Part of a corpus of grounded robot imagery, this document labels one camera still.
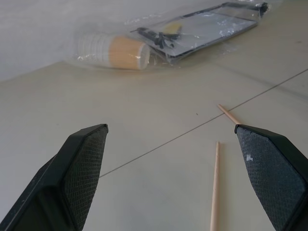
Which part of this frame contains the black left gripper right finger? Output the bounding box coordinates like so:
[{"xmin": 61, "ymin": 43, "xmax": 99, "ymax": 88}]
[{"xmin": 234, "ymin": 124, "xmax": 308, "ymax": 231}]

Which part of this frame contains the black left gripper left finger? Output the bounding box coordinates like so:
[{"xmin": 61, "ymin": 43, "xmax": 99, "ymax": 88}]
[{"xmin": 0, "ymin": 124, "xmax": 109, "ymax": 231}]

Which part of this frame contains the wooden chopstick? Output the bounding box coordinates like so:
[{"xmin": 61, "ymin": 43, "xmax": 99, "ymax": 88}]
[
  {"xmin": 217, "ymin": 103, "xmax": 240, "ymax": 125},
  {"xmin": 209, "ymin": 141, "xmax": 221, "ymax": 231}
]

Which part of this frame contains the clear plastic cup sleeve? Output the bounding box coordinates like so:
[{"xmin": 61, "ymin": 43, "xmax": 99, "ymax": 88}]
[{"xmin": 69, "ymin": 23, "xmax": 169, "ymax": 71}]

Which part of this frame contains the stack of paper cups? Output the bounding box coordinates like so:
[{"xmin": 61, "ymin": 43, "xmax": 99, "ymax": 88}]
[{"xmin": 76, "ymin": 33, "xmax": 151, "ymax": 71}]

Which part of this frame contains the black framed board in plastic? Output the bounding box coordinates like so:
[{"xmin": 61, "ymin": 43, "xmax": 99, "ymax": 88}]
[{"xmin": 130, "ymin": 1, "xmax": 270, "ymax": 65}]

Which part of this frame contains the yellow sponge eraser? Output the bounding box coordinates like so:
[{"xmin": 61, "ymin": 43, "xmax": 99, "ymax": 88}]
[{"xmin": 162, "ymin": 21, "xmax": 183, "ymax": 34}]

